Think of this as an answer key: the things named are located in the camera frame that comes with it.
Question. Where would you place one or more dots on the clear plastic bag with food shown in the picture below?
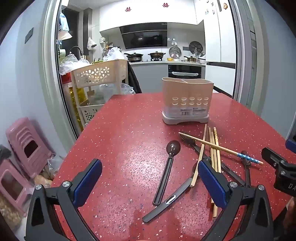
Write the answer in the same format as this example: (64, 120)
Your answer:
(49, 169)

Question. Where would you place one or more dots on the hanging clear plastic bag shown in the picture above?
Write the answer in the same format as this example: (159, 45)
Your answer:
(91, 44)

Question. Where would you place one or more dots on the beige tiered basket cart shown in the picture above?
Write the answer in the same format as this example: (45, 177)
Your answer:
(97, 74)

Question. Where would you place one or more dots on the dark cooking pot with lid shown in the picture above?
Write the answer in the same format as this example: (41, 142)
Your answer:
(157, 55)

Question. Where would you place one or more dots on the cluttered shelf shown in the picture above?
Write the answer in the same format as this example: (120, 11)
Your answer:
(49, 69)

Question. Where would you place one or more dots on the blue wooden chopstick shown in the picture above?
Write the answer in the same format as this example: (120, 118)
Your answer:
(219, 149)

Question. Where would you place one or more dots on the white refrigerator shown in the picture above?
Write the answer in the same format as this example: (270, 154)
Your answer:
(222, 41)

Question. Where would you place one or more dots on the black jacket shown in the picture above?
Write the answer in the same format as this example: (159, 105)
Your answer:
(134, 78)

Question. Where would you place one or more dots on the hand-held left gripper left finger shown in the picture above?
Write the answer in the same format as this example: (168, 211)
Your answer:
(89, 183)

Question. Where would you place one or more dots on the round metal steamer rack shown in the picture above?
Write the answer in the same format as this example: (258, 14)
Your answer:
(174, 52)

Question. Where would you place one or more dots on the pink plastic stool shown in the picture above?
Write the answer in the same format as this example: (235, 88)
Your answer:
(27, 146)
(12, 185)

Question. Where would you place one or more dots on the black kitchen faucet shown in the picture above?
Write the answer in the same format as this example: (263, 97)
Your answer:
(76, 48)

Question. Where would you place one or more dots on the crumpled clear plastic bags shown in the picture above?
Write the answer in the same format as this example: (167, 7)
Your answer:
(69, 63)

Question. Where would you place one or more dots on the black utensil with oval hole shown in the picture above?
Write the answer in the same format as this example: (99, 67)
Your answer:
(171, 200)

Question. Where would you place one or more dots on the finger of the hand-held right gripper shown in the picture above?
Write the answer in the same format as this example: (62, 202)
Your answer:
(272, 157)
(291, 144)

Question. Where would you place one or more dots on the round dark divided pan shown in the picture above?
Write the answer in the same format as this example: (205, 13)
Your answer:
(196, 47)

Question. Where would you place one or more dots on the small brass saucepan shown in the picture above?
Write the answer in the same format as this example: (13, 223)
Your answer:
(190, 59)

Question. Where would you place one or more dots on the black wok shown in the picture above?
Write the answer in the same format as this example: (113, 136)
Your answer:
(134, 56)

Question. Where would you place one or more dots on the black range hood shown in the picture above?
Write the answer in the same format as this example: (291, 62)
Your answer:
(144, 36)

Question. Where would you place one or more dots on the built-in black oven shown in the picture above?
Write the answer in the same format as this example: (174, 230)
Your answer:
(185, 70)

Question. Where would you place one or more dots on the dark wall switch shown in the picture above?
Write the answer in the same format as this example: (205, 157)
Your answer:
(29, 35)

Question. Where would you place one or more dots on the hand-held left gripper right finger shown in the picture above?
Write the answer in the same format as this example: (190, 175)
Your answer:
(212, 183)

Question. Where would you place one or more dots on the beige plastic utensil holder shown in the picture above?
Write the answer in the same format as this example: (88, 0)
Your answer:
(187, 102)

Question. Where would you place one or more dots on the yellow cooking oil bottle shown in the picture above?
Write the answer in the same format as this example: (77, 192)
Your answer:
(75, 104)

